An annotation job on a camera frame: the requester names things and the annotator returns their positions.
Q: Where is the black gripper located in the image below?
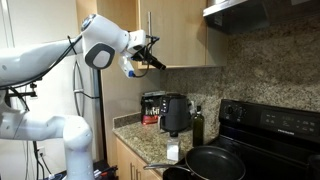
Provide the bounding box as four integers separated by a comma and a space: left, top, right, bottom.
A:
132, 44, 167, 71

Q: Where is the wooden base cabinet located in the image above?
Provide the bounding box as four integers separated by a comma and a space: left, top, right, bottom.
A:
114, 134, 164, 180

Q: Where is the black red whey protein bag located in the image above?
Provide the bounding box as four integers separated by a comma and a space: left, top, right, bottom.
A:
140, 90, 166, 126

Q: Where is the tall wooden side panel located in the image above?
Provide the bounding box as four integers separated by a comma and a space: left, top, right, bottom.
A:
96, 0, 161, 168

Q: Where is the stainless steel refrigerator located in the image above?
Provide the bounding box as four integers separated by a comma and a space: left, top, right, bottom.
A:
71, 53, 102, 162

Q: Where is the dark olive oil bottle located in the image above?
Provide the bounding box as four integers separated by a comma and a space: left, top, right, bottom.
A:
192, 105, 206, 148

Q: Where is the white salt container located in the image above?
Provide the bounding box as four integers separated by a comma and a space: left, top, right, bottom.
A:
166, 131, 181, 162

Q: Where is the steel range hood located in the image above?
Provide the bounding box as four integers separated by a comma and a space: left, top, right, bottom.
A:
203, 0, 320, 35

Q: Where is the black frying pan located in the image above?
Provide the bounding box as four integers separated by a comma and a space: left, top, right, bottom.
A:
143, 145, 247, 180

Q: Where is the red black tool pile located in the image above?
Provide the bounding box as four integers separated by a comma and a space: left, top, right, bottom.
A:
93, 159, 119, 180

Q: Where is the black electric stove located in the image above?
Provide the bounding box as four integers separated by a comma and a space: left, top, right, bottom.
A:
162, 98, 320, 180

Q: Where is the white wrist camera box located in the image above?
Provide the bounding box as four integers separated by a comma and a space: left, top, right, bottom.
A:
117, 54, 137, 80

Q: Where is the small white wall socket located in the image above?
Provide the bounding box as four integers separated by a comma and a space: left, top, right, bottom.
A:
188, 99, 196, 116

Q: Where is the wooden wall cabinet box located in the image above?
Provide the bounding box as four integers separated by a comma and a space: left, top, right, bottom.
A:
205, 26, 229, 68

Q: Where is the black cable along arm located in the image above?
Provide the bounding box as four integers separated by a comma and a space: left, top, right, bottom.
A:
0, 33, 161, 91

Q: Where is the black clamp mount bar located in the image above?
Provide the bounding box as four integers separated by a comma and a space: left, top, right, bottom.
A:
6, 82, 38, 101

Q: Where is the white wall outlet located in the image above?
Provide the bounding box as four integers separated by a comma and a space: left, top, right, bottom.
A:
36, 146, 47, 159

